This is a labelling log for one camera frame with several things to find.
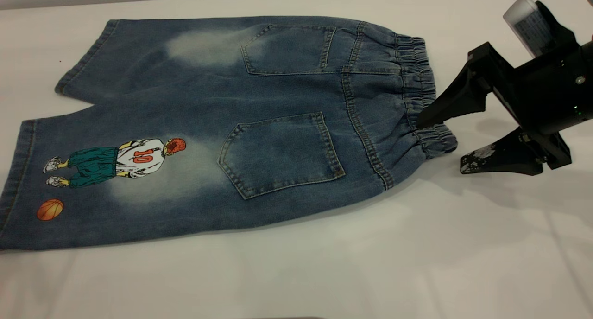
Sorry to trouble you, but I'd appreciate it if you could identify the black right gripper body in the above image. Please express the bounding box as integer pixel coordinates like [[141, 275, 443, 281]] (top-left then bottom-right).
[[487, 40, 593, 170]]

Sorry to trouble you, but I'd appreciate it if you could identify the white cylindrical wrist device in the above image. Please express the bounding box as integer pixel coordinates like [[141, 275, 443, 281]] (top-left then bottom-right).
[[503, 0, 556, 57]]

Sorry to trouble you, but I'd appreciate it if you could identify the white-scuffed black right gripper finger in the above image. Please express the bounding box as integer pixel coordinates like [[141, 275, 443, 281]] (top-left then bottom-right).
[[460, 127, 543, 176]]

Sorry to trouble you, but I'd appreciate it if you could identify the blue denim shorts basketball print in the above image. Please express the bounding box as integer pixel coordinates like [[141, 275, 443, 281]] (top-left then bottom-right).
[[0, 15, 459, 254]]

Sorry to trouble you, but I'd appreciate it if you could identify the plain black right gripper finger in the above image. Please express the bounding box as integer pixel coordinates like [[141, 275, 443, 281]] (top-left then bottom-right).
[[416, 42, 504, 130]]

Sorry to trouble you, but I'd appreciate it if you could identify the black wrist device bracket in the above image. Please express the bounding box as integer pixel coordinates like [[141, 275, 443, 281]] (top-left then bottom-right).
[[535, 1, 580, 55]]

